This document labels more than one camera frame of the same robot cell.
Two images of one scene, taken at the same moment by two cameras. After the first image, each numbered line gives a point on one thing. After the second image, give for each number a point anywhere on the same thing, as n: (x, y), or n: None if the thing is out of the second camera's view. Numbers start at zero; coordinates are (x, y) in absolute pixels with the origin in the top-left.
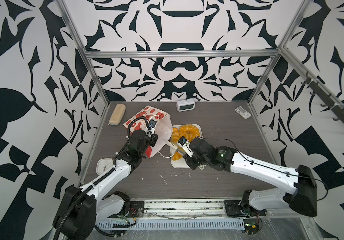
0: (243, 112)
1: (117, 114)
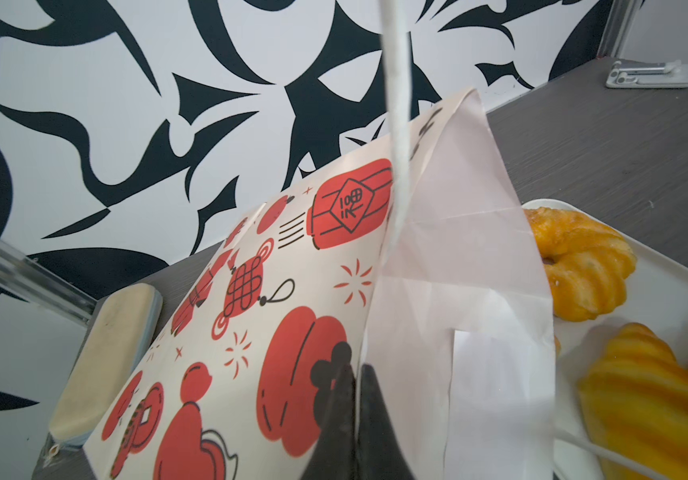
0: (669, 74)
1: (124, 328)
